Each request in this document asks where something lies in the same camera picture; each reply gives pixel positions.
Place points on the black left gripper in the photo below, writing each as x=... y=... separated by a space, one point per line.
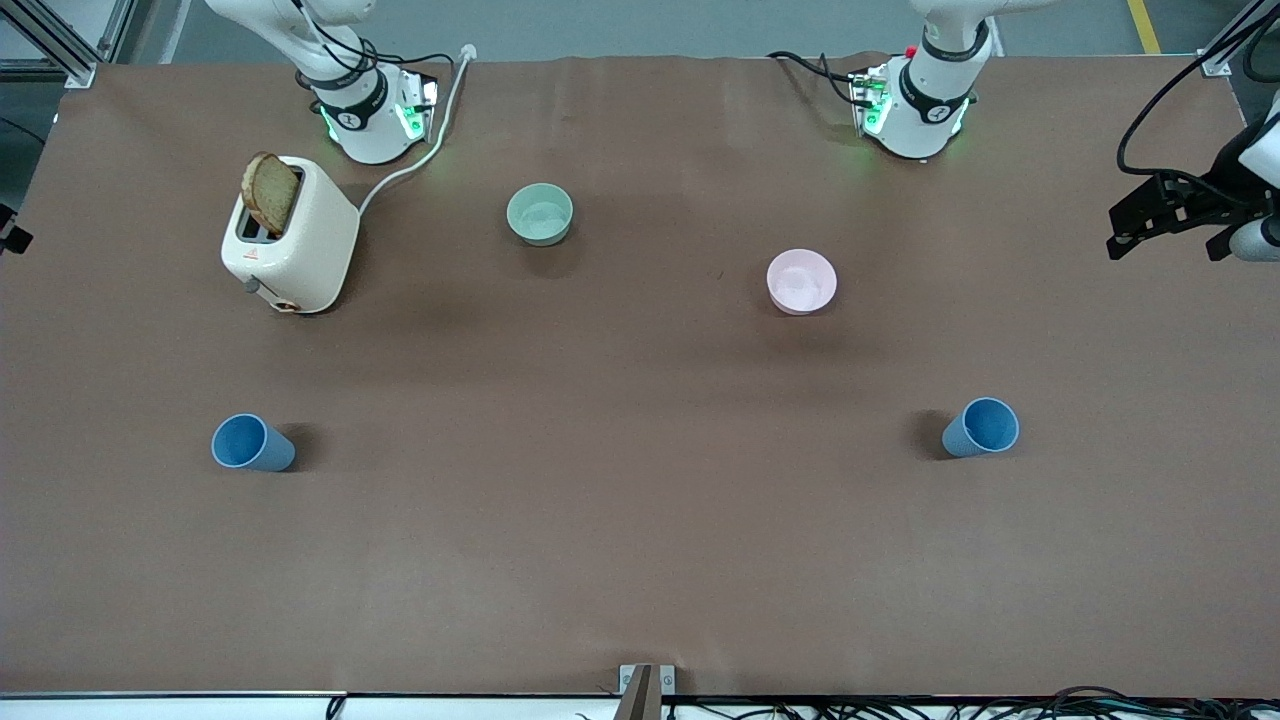
x=1193 y=201

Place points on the blue ribbed plastic cup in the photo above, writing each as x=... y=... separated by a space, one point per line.
x=250 y=445
x=980 y=428

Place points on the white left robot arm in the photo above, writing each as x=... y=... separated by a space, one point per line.
x=925 y=120

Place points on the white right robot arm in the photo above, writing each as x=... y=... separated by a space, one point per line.
x=365 y=130

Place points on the brown toast bread slice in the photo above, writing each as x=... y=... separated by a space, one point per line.
x=270 y=195

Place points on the cream white toaster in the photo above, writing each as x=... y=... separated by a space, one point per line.
x=315 y=250

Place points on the pale pink bowl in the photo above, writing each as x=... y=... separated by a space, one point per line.
x=801 y=282

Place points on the mint green bowl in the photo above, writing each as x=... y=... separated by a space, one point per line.
x=540 y=215

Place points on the brown table cover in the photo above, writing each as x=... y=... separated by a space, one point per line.
x=640 y=520

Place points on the aluminium frame profile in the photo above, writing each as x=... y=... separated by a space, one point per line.
x=1235 y=45
x=70 y=50

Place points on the grey metal table bracket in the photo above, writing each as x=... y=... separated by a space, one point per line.
x=645 y=685

